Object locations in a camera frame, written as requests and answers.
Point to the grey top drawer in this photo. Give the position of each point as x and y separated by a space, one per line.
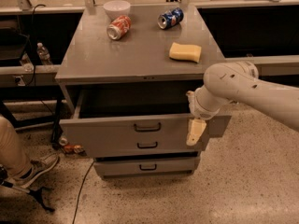
116 137

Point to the red soda can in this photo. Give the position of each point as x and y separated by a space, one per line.
119 27

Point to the cans pile on floor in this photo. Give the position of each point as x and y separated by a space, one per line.
68 148

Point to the blue soda can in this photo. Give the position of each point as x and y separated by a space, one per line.
170 18

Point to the yellow sponge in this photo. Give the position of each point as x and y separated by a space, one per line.
185 52

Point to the black tripod stand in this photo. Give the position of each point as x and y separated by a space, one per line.
36 194

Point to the clear plastic water bottle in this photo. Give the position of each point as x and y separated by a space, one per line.
43 54

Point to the grey sneaker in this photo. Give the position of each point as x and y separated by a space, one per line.
38 168

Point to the person leg beige trousers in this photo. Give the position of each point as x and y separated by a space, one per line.
12 153

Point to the grey drawer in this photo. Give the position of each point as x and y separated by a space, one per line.
116 137
107 169
172 148

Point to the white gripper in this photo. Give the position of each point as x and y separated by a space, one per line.
197 107

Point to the grey metal drawer cabinet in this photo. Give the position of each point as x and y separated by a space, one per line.
134 76

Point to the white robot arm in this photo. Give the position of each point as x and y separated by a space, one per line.
239 82

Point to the grey middle drawer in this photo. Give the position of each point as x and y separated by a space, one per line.
172 148

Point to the grey bottom drawer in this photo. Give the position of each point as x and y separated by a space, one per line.
107 169

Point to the white bowl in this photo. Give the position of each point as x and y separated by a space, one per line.
116 8

